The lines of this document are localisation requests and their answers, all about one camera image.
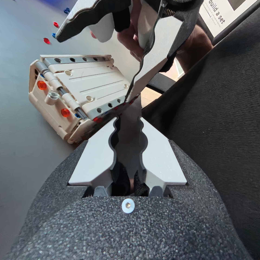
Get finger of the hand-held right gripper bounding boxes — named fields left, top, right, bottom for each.
left=55, top=0, right=134, bottom=43
left=123, top=17, right=182, bottom=104

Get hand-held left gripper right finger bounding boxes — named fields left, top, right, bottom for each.
left=138, top=116, right=188, bottom=188

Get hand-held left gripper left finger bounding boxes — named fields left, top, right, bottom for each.
left=68, top=116, right=120, bottom=187

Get white lego container box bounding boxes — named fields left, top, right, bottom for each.
left=28, top=54, right=141, bottom=144

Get person's right forearm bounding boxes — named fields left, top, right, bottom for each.
left=176, top=25, right=214, bottom=74

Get person's right hand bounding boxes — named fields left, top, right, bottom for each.
left=117, top=11, right=147, bottom=62

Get white printed sheet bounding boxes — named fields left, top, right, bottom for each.
left=198, top=0, right=260, bottom=43

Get scattered red and blue studs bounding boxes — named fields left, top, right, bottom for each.
left=43, top=8, right=70, bottom=45

